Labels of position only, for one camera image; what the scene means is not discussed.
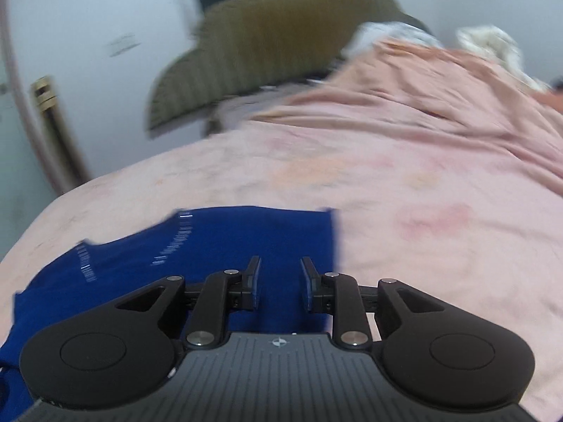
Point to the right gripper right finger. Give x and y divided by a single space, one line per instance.
340 296

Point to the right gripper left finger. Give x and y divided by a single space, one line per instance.
210 304

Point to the blue beaded sweater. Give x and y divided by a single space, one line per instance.
192 244

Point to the pink floral bed sheet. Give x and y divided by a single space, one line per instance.
443 172

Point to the brown patterned pillow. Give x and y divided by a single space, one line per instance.
229 113

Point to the gold tower air conditioner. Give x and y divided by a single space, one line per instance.
57 134

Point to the white quilted blanket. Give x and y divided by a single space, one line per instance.
370 32

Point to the olive green padded headboard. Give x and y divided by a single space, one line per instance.
242 45

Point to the cream crumpled cloth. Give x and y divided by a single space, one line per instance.
493 43

